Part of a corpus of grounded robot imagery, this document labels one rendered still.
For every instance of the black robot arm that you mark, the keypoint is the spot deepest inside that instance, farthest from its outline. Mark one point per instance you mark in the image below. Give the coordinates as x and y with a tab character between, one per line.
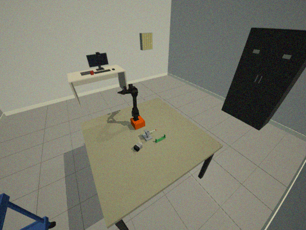
134	92

